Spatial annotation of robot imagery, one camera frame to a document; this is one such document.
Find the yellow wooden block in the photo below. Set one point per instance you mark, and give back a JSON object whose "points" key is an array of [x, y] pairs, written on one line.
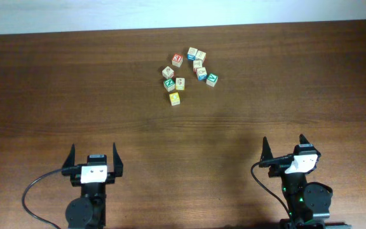
{"points": [[174, 98]]}

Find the red letter wooden block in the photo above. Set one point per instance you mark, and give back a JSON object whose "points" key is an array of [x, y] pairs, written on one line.
{"points": [[177, 60]]}

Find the yellow sided picture block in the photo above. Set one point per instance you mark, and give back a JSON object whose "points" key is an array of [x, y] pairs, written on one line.
{"points": [[180, 84]]}

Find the green V wooden block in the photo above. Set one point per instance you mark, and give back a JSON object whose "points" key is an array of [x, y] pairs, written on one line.
{"points": [[212, 79]]}

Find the blue sided wooden block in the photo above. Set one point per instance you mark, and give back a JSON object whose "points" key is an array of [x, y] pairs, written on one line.
{"points": [[191, 53]]}

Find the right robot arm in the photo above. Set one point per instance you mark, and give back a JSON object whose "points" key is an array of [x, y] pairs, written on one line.
{"points": [[307, 204]]}

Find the red sided wooden block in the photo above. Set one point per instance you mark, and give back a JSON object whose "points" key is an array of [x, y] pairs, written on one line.
{"points": [[197, 64]]}

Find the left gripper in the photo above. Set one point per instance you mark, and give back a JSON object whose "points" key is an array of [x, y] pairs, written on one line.
{"points": [[67, 167]]}

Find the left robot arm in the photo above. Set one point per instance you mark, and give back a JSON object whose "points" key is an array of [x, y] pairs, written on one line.
{"points": [[89, 210]]}

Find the green N wooden block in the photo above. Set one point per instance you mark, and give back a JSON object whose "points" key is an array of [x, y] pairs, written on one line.
{"points": [[169, 85]]}

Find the picture top wooden block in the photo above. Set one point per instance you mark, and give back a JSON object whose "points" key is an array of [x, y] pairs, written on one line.
{"points": [[168, 72]]}

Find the plain top wooden block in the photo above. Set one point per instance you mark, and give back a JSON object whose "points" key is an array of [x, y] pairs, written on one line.
{"points": [[200, 55]]}

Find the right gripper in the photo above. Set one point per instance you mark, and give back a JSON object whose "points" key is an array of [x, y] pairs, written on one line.
{"points": [[274, 171]]}

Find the blue bordered wooden block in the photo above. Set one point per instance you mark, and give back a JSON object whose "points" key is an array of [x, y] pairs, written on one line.
{"points": [[201, 73]]}

